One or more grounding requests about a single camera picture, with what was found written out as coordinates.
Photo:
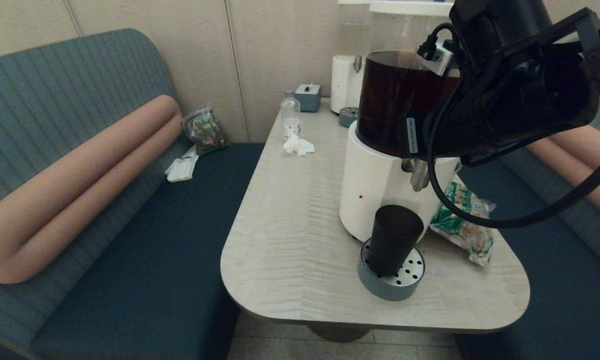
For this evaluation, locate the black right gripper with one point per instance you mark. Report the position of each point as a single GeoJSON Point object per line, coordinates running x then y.
{"type": "Point", "coordinates": [425, 137]}

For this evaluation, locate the silver dispenser tap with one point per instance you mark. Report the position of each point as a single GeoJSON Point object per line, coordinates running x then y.
{"type": "Point", "coordinates": [420, 177]}

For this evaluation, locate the dark tapered cup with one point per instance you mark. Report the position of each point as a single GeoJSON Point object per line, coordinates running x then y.
{"type": "Point", "coordinates": [394, 235]}

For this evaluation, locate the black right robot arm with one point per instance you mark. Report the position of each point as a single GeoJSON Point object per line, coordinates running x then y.
{"type": "Point", "coordinates": [520, 85]}

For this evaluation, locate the white dispenser with dark tea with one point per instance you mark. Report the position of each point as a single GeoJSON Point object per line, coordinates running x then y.
{"type": "Point", "coordinates": [375, 185]}

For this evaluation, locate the small grey drip tray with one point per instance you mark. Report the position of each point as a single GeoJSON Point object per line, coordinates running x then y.
{"type": "Point", "coordinates": [348, 117]}

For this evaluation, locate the green printed snack bag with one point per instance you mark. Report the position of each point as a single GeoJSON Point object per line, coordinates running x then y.
{"type": "Point", "coordinates": [467, 225]}

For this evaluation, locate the white dispenser with clear tank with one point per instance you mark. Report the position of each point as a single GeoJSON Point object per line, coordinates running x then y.
{"type": "Point", "coordinates": [345, 80]}

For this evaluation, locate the grey-blue tissue box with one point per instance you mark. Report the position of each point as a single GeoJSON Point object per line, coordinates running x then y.
{"type": "Point", "coordinates": [308, 98]}

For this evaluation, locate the crumpled white tissue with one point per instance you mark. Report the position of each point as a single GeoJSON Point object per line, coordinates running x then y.
{"type": "Point", "coordinates": [298, 145]}

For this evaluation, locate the clear plastic bottle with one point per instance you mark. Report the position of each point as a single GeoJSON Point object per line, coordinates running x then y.
{"type": "Point", "coordinates": [290, 115]}

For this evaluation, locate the round grey perforated drip tray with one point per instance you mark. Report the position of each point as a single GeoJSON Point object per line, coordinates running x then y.
{"type": "Point", "coordinates": [402, 282]}

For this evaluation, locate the pink bolster cushion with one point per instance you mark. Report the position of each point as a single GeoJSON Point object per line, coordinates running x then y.
{"type": "Point", "coordinates": [79, 190]}
{"type": "Point", "coordinates": [580, 165]}

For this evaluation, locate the teal striped bench backrest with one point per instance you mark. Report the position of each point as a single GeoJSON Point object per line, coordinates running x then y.
{"type": "Point", "coordinates": [54, 85]}
{"type": "Point", "coordinates": [575, 240]}

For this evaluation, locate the teal bench seat cushion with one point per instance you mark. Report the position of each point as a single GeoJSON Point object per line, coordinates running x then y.
{"type": "Point", "coordinates": [555, 300]}
{"type": "Point", "coordinates": [154, 240]}

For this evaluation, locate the crumpled brown snack bag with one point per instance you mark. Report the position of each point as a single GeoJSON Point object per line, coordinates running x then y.
{"type": "Point", "coordinates": [204, 130]}

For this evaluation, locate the white folded napkin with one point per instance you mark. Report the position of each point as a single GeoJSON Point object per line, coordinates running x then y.
{"type": "Point", "coordinates": [182, 169]}

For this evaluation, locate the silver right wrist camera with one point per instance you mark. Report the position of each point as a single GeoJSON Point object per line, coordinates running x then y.
{"type": "Point", "coordinates": [440, 59]}

